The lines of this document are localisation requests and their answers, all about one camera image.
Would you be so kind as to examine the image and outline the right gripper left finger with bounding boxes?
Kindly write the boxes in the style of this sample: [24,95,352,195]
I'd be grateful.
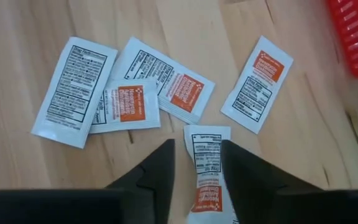
[0,138,176,224]

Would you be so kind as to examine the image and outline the red plastic basket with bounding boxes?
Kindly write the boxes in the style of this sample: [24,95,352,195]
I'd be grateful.
[325,0,358,79]

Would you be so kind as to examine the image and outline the red-print wipe packet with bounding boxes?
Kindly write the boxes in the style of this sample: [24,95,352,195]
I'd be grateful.
[89,77,162,135]
[30,36,119,149]
[219,35,295,135]
[109,36,216,125]
[183,124,239,224]

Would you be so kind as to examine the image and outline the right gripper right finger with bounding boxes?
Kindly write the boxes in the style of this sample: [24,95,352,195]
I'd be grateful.
[221,139,358,224]

